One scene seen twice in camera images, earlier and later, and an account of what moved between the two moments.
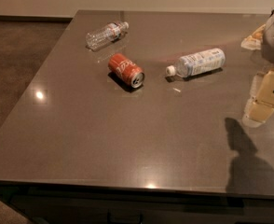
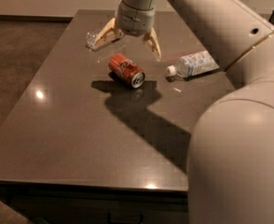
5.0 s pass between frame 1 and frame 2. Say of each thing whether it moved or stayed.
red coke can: stayed
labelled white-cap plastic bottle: stayed
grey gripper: moved
